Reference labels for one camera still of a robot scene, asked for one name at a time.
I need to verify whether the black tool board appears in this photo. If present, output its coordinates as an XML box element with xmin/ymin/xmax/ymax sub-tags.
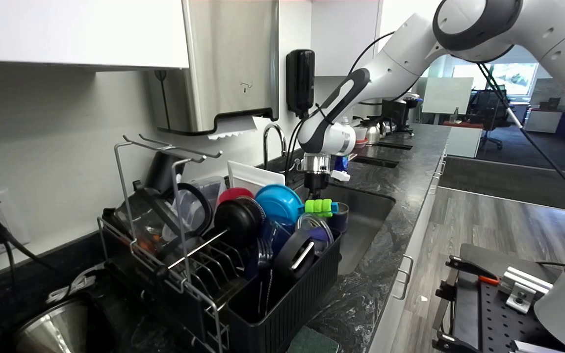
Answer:
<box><xmin>429</xmin><ymin>243</ymin><xmax>563</xmax><ymax>353</ymax></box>

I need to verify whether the metal wire cup holder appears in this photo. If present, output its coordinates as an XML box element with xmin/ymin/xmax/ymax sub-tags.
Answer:
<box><xmin>111</xmin><ymin>131</ymin><xmax>225</xmax><ymax>221</ymax></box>

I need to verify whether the white board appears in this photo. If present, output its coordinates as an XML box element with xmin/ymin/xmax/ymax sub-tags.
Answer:
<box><xmin>419</xmin><ymin>76</ymin><xmax>474</xmax><ymax>117</ymax></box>

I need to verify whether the red round lid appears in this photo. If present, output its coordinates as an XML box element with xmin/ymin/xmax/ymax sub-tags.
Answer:
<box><xmin>215</xmin><ymin>186</ymin><xmax>257</xmax><ymax>207</ymax></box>

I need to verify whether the steel pot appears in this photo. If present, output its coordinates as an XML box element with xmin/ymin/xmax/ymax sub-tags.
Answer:
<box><xmin>353</xmin><ymin>119</ymin><xmax>388</xmax><ymax>148</ymax></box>

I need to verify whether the white lower cabinet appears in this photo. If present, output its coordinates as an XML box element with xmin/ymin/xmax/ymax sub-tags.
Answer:
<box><xmin>365</xmin><ymin>123</ymin><xmax>488</xmax><ymax>353</ymax></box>

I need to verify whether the metal cabinet handle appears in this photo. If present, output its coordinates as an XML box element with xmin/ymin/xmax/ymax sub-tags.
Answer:
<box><xmin>394</xmin><ymin>254</ymin><xmax>416</xmax><ymax>301</ymax></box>

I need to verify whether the black pliers orange grip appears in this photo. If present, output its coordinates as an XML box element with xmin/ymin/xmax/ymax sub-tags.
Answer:
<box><xmin>443</xmin><ymin>254</ymin><xmax>504</xmax><ymax>288</ymax></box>

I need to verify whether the white square plate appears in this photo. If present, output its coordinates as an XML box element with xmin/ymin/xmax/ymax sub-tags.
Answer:
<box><xmin>225</xmin><ymin>158</ymin><xmax>288</xmax><ymax>198</ymax></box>

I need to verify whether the large black rimmed glass lid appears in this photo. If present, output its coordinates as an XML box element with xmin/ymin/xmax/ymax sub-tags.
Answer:
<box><xmin>170</xmin><ymin>180</ymin><xmax>215</xmax><ymax>239</ymax></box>

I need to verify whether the purple translucent lid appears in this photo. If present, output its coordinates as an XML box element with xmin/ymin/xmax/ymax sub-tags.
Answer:
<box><xmin>294</xmin><ymin>211</ymin><xmax>335</xmax><ymax>247</ymax></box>

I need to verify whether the dark blue cup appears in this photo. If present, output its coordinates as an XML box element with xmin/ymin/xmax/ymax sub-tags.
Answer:
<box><xmin>329</xmin><ymin>201</ymin><xmax>351</xmax><ymax>239</ymax></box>

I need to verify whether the narrow white upper cabinet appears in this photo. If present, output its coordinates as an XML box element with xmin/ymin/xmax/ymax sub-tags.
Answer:
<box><xmin>310</xmin><ymin>0</ymin><xmax>384</xmax><ymax>78</ymax></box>

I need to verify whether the blue plastic bowl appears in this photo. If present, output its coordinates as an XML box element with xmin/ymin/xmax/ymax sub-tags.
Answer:
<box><xmin>253</xmin><ymin>182</ymin><xmax>308</xmax><ymax>231</ymax></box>

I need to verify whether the black wall soap dispenser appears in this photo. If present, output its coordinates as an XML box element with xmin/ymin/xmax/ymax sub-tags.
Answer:
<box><xmin>284</xmin><ymin>46</ymin><xmax>317</xmax><ymax>121</ymax></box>

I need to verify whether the yellow green sponge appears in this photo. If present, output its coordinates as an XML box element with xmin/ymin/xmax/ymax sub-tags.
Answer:
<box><xmin>284</xmin><ymin>323</ymin><xmax>341</xmax><ymax>353</ymax></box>

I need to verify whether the black dish rack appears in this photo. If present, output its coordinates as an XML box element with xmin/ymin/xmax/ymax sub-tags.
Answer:
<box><xmin>94</xmin><ymin>194</ymin><xmax>351</xmax><ymax>353</ymax></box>

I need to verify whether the stainless steel sink basin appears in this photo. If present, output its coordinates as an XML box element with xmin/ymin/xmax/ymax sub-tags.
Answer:
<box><xmin>335</xmin><ymin>184</ymin><xmax>400</xmax><ymax>278</ymax></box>

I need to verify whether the black office chair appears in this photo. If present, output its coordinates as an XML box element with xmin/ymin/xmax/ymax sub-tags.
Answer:
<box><xmin>470</xmin><ymin>86</ymin><xmax>514</xmax><ymax>152</ymax></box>

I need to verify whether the black countertop machine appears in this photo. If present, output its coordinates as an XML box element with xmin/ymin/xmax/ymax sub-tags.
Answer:
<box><xmin>380</xmin><ymin>96</ymin><xmax>423</xmax><ymax>137</ymax></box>

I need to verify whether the aluminium bracket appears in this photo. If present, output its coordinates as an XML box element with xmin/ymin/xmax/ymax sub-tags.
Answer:
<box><xmin>502</xmin><ymin>264</ymin><xmax>555</xmax><ymax>315</ymax></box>

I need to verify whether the clear glass jar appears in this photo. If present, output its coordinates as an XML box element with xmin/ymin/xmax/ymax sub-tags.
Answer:
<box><xmin>111</xmin><ymin>186</ymin><xmax>186</xmax><ymax>256</ymax></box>

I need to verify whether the wide white upper cabinet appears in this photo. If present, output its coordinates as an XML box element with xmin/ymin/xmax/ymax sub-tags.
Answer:
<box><xmin>0</xmin><ymin>0</ymin><xmax>192</xmax><ymax>70</ymax></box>

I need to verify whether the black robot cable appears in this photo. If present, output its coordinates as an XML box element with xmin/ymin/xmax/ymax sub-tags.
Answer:
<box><xmin>345</xmin><ymin>29</ymin><xmax>565</xmax><ymax>211</ymax></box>

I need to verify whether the steel paper towel dispenser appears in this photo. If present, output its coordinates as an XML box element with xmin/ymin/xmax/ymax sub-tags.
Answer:
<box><xmin>143</xmin><ymin>0</ymin><xmax>282</xmax><ymax>137</ymax></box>

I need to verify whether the chrome gooseneck faucet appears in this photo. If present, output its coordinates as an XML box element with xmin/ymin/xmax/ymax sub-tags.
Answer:
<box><xmin>259</xmin><ymin>121</ymin><xmax>290</xmax><ymax>168</ymax></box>

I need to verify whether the steel bowl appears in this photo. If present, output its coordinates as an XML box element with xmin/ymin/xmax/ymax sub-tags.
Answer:
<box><xmin>9</xmin><ymin>296</ymin><xmax>96</xmax><ymax>353</ymax></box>

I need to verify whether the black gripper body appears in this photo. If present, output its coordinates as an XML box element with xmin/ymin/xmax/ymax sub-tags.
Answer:
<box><xmin>300</xmin><ymin>150</ymin><xmax>333</xmax><ymax>180</ymax></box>

